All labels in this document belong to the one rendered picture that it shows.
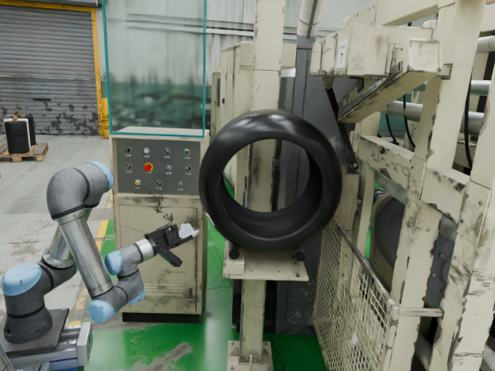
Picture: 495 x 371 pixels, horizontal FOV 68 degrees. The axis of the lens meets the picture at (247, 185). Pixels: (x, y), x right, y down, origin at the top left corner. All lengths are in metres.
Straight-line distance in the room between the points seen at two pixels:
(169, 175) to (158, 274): 0.65
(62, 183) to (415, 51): 1.08
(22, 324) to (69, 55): 9.45
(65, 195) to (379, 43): 1.03
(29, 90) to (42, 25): 1.58
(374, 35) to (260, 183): 0.93
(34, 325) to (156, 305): 1.22
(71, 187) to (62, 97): 9.51
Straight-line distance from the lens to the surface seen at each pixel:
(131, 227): 2.40
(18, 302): 1.49
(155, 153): 2.28
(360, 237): 1.99
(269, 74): 1.78
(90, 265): 1.24
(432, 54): 1.19
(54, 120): 10.81
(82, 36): 10.62
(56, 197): 1.22
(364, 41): 1.22
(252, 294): 2.11
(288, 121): 1.44
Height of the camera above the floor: 1.61
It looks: 16 degrees down
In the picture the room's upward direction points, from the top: 3 degrees clockwise
